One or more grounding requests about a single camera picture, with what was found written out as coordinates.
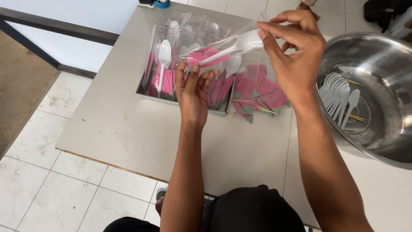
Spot black bag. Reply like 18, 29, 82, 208
364, 0, 412, 33

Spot black metal frame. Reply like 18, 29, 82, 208
0, 7, 120, 80

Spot person's left hand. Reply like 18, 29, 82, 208
175, 61, 220, 129

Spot pile of packed spoon packets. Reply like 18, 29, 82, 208
142, 12, 242, 111

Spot clear plastic cutlery packet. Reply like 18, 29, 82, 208
179, 12, 270, 71

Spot bunch of loose white spoons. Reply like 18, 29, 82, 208
318, 72, 361, 130

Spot rectangular metal tray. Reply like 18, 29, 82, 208
135, 69, 233, 117

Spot white plastic spoon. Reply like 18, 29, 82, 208
196, 30, 264, 65

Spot person's black trousers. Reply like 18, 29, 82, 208
103, 185, 307, 232

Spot person's foot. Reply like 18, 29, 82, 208
155, 190, 167, 217

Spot large steel bowl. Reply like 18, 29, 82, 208
317, 32, 412, 170

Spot heap of pink napkins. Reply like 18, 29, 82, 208
231, 52, 292, 125

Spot folded pink napkin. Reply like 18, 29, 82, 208
188, 46, 231, 68

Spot person's right hand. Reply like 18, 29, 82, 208
256, 10, 327, 106

